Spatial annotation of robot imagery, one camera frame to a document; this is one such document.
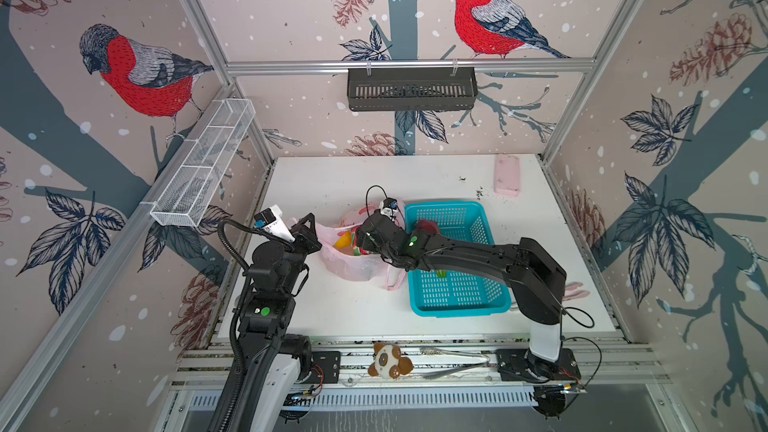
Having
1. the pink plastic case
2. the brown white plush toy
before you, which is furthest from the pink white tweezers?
the brown white plush toy

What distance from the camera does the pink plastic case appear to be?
1105 mm

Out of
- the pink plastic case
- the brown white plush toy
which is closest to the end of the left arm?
the brown white plush toy

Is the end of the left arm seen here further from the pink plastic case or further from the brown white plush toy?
the pink plastic case

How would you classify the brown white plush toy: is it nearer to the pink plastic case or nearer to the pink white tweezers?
the pink white tweezers

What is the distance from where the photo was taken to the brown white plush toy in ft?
2.38

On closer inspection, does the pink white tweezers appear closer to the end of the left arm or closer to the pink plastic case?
the pink plastic case

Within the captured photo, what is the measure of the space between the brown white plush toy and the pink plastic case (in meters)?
0.67
